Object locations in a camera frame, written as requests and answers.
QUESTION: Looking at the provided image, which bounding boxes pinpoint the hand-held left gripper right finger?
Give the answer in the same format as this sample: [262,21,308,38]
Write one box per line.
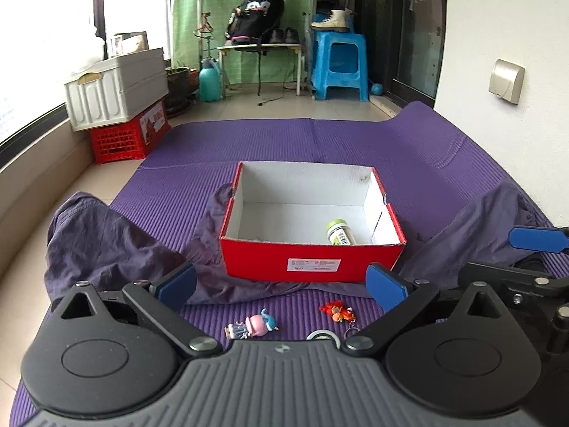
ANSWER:
[340,262,513,359]

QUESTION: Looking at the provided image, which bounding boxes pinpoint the black backpack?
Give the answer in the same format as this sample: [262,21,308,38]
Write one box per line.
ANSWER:
[225,0,286,46]

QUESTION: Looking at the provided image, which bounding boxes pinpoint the green cap toothpick bottle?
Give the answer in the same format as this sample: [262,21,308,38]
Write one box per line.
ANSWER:
[326,219,357,247]

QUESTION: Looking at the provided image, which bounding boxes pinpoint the black floor cable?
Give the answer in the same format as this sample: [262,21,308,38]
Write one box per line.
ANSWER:
[257,82,297,108]

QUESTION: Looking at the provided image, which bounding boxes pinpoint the grey tape roll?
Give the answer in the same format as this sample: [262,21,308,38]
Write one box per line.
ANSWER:
[305,328,343,350]

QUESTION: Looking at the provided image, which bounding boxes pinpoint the teal spray bottle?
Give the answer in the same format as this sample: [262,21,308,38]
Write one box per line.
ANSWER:
[198,56,222,103]

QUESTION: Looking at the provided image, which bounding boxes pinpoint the small folding table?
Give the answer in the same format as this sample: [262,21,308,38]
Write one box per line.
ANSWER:
[216,42,308,97]

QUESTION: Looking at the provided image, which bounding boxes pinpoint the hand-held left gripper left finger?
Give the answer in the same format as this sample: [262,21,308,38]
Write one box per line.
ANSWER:
[51,262,223,359]

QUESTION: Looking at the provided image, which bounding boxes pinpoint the purple cloth garment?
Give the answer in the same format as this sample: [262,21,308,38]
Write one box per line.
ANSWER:
[44,181,553,306]

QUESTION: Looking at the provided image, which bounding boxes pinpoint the black plant tray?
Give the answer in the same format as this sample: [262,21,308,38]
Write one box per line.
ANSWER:
[165,66,200,119]

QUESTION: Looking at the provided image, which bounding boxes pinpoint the green curtain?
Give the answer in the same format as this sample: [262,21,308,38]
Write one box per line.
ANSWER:
[171,0,314,86]

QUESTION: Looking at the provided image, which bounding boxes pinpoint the red cardboard box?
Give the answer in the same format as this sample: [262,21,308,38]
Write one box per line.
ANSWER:
[219,161,407,284]

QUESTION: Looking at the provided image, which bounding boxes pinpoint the orange keychain toy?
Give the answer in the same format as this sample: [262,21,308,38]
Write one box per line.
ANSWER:
[319,301,361,339]

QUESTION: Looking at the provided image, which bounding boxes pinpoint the metal plant stand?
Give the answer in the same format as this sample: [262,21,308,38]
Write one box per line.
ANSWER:
[193,11,215,61]

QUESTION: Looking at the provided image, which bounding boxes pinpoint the white plastic storage crate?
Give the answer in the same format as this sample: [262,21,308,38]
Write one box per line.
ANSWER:
[63,47,171,133]

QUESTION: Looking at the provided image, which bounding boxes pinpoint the blue plastic stool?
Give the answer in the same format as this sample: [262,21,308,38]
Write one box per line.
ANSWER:
[309,30,370,102]

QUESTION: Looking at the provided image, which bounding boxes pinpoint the beige wall socket cover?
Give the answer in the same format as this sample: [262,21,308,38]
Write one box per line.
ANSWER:
[488,58,526,106]

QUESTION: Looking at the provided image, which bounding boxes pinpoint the picture frame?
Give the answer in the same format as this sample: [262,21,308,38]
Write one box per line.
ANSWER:
[111,31,149,58]

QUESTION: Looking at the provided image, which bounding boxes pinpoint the red plastic crate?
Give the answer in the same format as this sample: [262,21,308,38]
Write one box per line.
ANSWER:
[89,99,172,165]

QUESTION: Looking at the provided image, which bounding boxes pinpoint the dark glass sliding door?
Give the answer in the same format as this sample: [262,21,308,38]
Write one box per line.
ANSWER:
[359,0,448,104]

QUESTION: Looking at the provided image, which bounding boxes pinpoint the purple foam mat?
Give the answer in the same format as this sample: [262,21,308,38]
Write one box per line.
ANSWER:
[13,100,569,427]

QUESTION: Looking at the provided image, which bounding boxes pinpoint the white boot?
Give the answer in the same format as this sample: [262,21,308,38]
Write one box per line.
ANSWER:
[310,9,353,33]

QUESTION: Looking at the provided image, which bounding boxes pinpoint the pink figurine toy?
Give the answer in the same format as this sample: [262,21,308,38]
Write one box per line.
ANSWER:
[224,309,281,341]

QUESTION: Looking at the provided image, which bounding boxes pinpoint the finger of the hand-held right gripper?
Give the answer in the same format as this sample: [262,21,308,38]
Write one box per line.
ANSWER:
[458,263,562,299]
[508,226,569,254]

